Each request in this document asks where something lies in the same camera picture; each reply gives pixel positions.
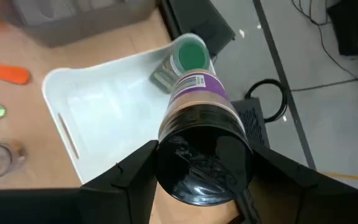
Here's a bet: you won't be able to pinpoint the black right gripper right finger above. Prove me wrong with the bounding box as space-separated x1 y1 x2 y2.
237 144 353 224

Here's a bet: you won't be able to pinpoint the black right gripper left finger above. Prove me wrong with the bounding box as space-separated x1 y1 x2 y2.
79 139 160 224

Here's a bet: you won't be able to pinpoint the black-lid purple-label spice jar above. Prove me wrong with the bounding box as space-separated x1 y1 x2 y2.
154 68 255 207

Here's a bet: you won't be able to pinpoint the green-lid spice jar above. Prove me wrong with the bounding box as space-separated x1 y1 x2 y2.
149 42 211 94

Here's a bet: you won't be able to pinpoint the black perforated computer tower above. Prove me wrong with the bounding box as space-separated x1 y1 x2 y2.
230 96 272 149

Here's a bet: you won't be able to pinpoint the white plastic bin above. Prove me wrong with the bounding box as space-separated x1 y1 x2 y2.
41 32 217 185

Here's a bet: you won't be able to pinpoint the grey plastic bin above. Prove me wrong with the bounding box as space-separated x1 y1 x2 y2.
0 0 157 49

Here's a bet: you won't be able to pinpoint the black computer case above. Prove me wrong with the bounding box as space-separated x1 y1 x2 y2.
326 0 358 57

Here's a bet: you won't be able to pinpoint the yellow cable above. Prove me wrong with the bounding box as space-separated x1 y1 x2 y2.
320 170 358 184

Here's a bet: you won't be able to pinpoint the coiled black cable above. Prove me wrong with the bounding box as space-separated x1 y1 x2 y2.
244 78 288 124

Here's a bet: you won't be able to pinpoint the black floor cables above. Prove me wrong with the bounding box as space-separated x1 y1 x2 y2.
290 0 358 93

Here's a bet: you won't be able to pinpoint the orange-handled spoon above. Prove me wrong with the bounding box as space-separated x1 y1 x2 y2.
0 61 31 85

